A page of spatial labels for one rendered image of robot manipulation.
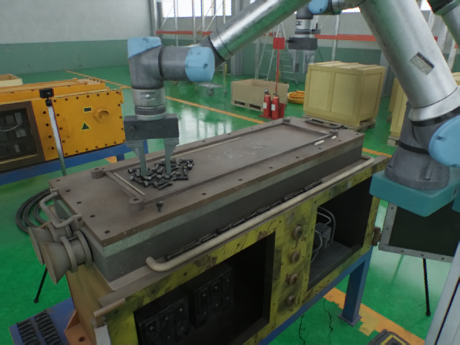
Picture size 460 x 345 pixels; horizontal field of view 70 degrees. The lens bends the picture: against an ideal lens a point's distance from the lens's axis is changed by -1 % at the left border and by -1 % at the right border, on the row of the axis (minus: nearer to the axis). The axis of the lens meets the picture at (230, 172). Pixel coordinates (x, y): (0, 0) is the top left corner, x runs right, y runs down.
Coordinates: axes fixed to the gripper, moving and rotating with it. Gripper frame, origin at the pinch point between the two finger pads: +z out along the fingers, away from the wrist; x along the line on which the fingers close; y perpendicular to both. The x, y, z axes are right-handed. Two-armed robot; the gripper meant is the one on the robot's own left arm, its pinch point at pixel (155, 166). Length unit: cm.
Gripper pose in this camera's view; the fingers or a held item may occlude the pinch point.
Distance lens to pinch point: 88.6
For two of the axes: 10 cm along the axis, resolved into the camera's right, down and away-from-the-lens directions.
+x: 9.8, -0.8, 1.8
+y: 2.0, 4.0, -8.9
